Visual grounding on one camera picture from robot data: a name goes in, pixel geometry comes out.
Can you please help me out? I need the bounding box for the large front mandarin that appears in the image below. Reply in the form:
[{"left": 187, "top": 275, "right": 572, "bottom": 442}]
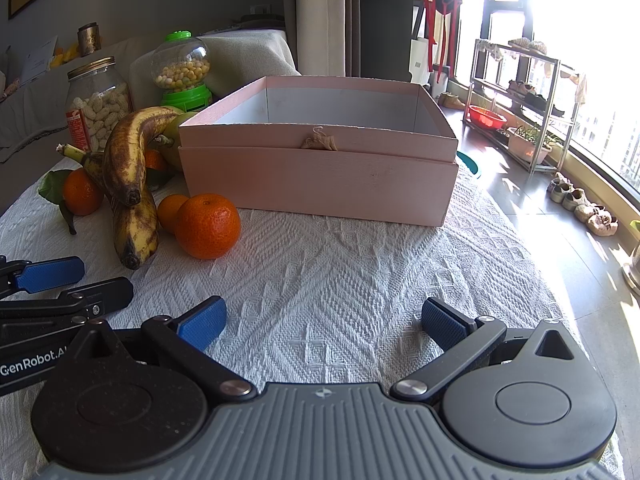
[{"left": 175, "top": 193, "right": 241, "bottom": 260}]

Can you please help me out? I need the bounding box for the teal plastic basin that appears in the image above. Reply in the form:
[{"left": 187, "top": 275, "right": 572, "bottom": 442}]
[{"left": 457, "top": 151, "right": 480, "bottom": 177}]

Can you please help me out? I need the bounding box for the glass jar of peanuts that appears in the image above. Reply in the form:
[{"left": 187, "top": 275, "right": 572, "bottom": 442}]
[{"left": 65, "top": 56, "right": 132, "bottom": 152}]

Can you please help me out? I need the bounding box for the beige curtain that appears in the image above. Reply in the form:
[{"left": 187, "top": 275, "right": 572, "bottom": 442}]
[{"left": 295, "top": 0, "right": 361, "bottom": 77}]

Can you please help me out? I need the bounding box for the green candy dispenser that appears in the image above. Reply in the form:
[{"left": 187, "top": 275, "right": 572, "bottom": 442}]
[{"left": 151, "top": 30, "right": 213, "bottom": 112}]

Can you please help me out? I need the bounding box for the mandarin with leaf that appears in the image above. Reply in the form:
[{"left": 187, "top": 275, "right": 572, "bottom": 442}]
[{"left": 63, "top": 168, "right": 104, "bottom": 217}]

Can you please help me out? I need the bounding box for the pink cardboard box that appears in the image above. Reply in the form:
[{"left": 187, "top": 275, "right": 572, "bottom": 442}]
[{"left": 179, "top": 76, "right": 458, "bottom": 226}]

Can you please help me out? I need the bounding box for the potted plant on sill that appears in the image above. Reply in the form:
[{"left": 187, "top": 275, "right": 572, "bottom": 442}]
[{"left": 622, "top": 242, "right": 640, "bottom": 298}]

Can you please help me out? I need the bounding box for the small orange mandarin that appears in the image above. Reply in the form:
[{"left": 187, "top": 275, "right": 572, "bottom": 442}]
[{"left": 156, "top": 194, "right": 189, "bottom": 234}]

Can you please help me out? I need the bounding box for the dark orange mandarin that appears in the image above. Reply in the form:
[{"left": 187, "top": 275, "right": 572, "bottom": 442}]
[{"left": 144, "top": 148, "right": 170, "bottom": 172}]

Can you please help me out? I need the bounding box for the grey covered sofa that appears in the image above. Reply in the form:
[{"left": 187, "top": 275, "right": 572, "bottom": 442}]
[{"left": 1, "top": 29, "right": 299, "bottom": 162}]

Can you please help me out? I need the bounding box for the green pear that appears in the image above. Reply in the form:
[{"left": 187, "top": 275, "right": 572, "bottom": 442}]
[{"left": 158, "top": 110, "right": 196, "bottom": 171}]

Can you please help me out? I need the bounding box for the brass tin can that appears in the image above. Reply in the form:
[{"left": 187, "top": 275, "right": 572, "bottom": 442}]
[{"left": 77, "top": 22, "right": 102, "bottom": 56}]

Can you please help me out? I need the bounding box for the spotted banana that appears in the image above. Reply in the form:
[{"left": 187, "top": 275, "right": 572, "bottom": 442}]
[
  {"left": 56, "top": 143, "right": 160, "bottom": 270},
  {"left": 102, "top": 106, "right": 181, "bottom": 207}
]

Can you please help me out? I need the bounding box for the white planter with greens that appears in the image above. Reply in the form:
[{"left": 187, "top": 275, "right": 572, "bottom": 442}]
[{"left": 506, "top": 126, "right": 540, "bottom": 162}]

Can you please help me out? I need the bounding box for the red plastic basin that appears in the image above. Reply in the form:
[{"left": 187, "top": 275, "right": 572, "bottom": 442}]
[{"left": 469, "top": 105, "right": 506, "bottom": 130}]

